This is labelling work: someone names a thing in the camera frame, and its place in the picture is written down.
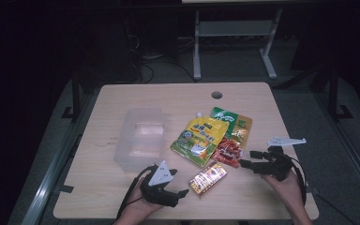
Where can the white metal desk frame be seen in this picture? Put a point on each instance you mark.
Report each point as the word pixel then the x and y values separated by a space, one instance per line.
pixel 234 28

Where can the grey metal floor rail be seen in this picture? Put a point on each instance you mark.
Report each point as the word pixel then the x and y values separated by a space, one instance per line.
pixel 43 187
pixel 353 150

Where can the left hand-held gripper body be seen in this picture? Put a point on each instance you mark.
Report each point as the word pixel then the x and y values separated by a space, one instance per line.
pixel 160 187

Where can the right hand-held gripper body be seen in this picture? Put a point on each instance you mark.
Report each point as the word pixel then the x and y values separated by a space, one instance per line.
pixel 276 164

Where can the black metal stand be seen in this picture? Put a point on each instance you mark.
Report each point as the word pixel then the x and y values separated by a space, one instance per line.
pixel 76 93
pixel 333 93

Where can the clear plastic container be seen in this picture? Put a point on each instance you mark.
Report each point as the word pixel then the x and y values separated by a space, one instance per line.
pixel 140 137

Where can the person's left hand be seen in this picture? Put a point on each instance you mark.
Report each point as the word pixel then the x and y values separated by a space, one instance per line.
pixel 142 207

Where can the green and gold snack packet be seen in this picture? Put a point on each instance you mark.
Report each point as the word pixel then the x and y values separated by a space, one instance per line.
pixel 243 128

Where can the person's right hand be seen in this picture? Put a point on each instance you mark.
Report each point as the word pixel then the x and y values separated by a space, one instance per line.
pixel 289 190

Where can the yellow spout pouch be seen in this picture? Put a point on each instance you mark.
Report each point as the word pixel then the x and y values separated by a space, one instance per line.
pixel 200 137

